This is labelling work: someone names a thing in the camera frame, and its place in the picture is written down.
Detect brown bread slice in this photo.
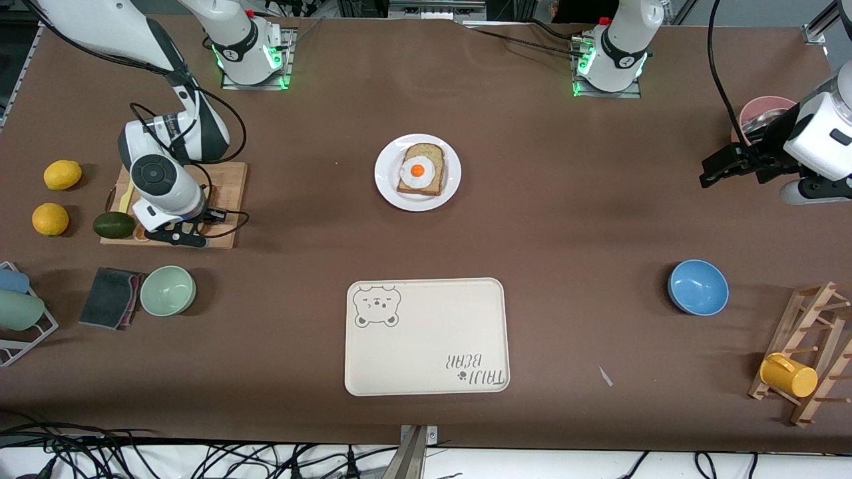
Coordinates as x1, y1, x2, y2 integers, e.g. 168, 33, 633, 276
397, 143, 445, 196

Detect toy fried egg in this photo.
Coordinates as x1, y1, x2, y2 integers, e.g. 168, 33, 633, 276
400, 157, 437, 189

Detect white round plate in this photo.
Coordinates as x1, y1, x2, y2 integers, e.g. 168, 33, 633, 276
374, 134, 462, 212

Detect pink ribbed bowl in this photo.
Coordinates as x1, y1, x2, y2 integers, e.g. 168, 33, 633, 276
732, 96, 798, 144

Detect blue bowl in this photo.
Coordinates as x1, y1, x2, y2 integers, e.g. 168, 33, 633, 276
668, 259, 730, 316

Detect wooden peg drying rack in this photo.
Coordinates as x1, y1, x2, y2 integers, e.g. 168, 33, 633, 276
748, 281, 852, 427

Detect yellow mug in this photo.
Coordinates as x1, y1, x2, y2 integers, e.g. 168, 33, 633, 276
759, 353, 819, 399

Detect cream tray with bear print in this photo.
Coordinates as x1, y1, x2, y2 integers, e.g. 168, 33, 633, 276
344, 277, 511, 397

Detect wooden cutting board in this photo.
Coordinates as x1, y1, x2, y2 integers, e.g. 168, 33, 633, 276
100, 162, 248, 250

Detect pale green bowl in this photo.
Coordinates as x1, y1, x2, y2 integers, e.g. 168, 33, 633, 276
140, 265, 197, 317

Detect pink cloth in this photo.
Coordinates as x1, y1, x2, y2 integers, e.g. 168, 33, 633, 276
126, 273, 148, 328

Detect dark green avocado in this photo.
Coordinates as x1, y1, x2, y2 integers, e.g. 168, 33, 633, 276
93, 212, 137, 240

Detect dark grey cloth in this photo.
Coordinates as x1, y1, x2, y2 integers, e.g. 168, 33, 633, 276
79, 267, 142, 330

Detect yellow lemon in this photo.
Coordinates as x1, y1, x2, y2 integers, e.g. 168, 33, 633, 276
44, 160, 83, 191

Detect round orange-yellow citrus fruit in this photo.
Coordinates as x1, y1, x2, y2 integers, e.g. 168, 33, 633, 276
32, 203, 70, 237

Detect pale green cup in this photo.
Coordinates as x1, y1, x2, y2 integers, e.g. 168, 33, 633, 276
0, 290, 45, 331

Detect light blue cup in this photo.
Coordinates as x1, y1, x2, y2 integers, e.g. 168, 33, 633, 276
0, 267, 31, 294

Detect aluminium table rail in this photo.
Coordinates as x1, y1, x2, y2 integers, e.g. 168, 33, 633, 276
802, 0, 852, 46
0, 20, 54, 130

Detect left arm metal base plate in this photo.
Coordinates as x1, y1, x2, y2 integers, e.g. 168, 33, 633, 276
571, 33, 643, 99

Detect aluminium frame rail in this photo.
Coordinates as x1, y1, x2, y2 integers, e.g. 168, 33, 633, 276
398, 424, 440, 479

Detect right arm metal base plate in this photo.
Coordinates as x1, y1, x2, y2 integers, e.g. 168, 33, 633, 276
221, 27, 297, 90

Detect white wire cup rack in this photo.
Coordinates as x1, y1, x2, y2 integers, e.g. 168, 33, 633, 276
0, 261, 59, 368

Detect black cable bundle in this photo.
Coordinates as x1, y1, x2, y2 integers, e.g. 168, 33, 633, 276
0, 409, 400, 479

